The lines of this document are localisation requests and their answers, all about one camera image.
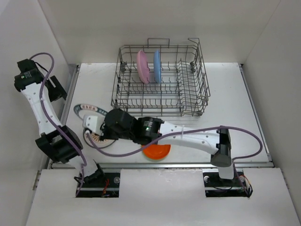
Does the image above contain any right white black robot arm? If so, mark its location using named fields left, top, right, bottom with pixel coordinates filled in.
left=100, top=109, right=235, bottom=186

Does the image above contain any small orange plate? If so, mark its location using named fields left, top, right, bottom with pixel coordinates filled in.
left=142, top=144, right=171, bottom=160

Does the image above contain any pink plate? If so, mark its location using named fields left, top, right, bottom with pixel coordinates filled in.
left=136, top=50, right=150, bottom=84

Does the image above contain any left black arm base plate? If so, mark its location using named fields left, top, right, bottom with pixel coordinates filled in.
left=74, top=172, right=120, bottom=198

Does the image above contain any front aluminium rail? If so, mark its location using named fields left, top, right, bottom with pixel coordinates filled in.
left=99, top=162, right=274, bottom=169

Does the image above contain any white plate teal lettered rim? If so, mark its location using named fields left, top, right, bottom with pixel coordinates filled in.
left=73, top=104, right=108, bottom=120

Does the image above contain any grey wire dish rack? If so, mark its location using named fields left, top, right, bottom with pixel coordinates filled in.
left=111, top=38, right=211, bottom=117

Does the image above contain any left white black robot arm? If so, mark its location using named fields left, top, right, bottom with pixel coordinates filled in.
left=14, top=59, right=105, bottom=187

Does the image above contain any right aluminium rail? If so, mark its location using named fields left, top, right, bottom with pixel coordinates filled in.
left=238, top=64, right=274, bottom=166

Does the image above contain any blue plate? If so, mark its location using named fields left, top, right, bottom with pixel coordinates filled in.
left=153, top=50, right=161, bottom=84

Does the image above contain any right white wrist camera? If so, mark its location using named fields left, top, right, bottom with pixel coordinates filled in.
left=82, top=115, right=104, bottom=136

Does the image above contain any white plate orange sunburst pattern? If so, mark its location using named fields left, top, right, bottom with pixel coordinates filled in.
left=82, top=128, right=116, bottom=149

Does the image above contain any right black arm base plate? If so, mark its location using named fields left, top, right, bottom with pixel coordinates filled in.
left=203, top=172, right=253, bottom=198

